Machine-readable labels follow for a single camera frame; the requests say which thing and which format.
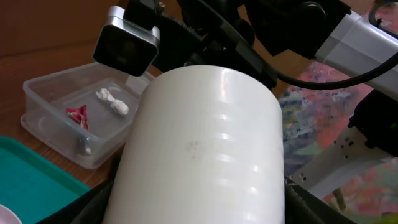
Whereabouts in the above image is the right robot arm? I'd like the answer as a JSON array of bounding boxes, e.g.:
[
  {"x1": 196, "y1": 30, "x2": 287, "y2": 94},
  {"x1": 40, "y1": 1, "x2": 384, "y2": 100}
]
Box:
[{"x1": 120, "y1": 1, "x2": 397, "y2": 199}]

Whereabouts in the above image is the red snack wrapper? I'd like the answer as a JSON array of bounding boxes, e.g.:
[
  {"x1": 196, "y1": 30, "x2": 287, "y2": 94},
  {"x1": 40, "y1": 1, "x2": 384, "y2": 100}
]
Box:
[{"x1": 66, "y1": 105, "x2": 89, "y2": 131}]

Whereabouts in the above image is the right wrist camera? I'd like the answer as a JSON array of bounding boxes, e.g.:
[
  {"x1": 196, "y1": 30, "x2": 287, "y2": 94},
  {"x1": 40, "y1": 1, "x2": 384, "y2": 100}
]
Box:
[{"x1": 93, "y1": 6, "x2": 160, "y2": 77}]

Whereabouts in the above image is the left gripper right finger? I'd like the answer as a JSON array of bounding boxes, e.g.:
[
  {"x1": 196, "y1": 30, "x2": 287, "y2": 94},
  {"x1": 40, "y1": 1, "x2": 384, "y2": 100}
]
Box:
[{"x1": 284, "y1": 177, "x2": 354, "y2": 224}]

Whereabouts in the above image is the white paper cup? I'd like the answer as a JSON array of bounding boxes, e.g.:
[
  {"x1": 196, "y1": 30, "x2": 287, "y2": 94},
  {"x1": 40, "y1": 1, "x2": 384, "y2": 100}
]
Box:
[{"x1": 103, "y1": 65, "x2": 285, "y2": 223}]

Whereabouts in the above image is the clear plastic bin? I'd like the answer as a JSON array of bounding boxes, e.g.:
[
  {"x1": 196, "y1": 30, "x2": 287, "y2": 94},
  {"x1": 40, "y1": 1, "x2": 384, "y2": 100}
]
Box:
[{"x1": 21, "y1": 63, "x2": 154, "y2": 169}]

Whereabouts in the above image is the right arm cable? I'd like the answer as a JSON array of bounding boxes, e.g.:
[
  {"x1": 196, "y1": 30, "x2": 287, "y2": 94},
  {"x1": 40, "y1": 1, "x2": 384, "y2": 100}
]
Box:
[{"x1": 273, "y1": 0, "x2": 398, "y2": 91}]

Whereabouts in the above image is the small pink plate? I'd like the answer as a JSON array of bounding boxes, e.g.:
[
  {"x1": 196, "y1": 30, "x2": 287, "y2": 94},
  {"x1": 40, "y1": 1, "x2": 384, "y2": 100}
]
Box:
[{"x1": 0, "y1": 205, "x2": 22, "y2": 224}]

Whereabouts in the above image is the teal serving tray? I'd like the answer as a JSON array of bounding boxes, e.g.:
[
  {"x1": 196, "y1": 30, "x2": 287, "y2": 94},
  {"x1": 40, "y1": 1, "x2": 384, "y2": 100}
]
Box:
[{"x1": 1, "y1": 136, "x2": 90, "y2": 223}]

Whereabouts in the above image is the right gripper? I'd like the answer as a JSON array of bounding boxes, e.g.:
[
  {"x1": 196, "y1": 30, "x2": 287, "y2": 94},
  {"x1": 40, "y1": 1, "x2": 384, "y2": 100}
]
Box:
[{"x1": 124, "y1": 1, "x2": 277, "y2": 89}]

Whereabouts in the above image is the white tissue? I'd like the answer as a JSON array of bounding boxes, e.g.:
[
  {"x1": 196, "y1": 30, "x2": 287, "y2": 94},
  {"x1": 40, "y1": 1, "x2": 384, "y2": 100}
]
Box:
[{"x1": 96, "y1": 88, "x2": 129, "y2": 116}]

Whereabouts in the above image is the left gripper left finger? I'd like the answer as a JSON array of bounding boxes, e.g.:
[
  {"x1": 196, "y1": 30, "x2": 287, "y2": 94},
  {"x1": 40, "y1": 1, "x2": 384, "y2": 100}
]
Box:
[{"x1": 37, "y1": 180, "x2": 113, "y2": 224}]

